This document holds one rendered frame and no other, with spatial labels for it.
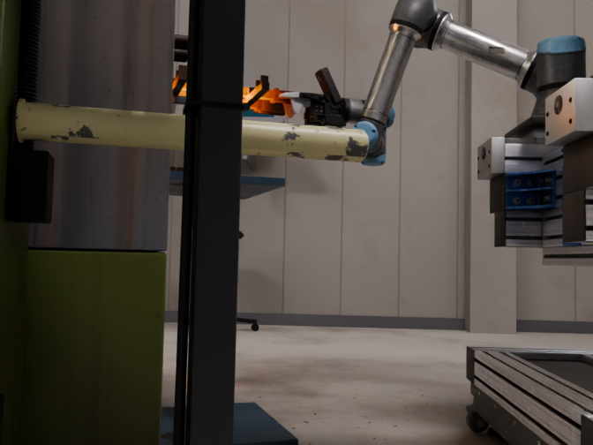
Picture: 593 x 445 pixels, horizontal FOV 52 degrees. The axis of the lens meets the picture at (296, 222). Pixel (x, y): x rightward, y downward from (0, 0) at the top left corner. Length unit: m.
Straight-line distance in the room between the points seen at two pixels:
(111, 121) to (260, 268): 3.55
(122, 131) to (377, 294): 3.62
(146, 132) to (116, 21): 0.32
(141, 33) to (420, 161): 3.47
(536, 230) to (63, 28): 1.14
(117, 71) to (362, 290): 3.42
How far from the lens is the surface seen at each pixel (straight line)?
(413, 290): 4.32
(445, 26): 1.90
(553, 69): 1.71
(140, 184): 1.00
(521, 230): 1.59
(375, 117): 1.72
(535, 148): 1.62
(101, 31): 1.06
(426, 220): 4.34
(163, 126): 0.78
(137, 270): 1.00
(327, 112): 1.79
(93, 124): 0.78
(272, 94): 1.76
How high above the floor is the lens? 0.46
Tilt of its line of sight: 3 degrees up
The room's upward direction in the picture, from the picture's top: 1 degrees clockwise
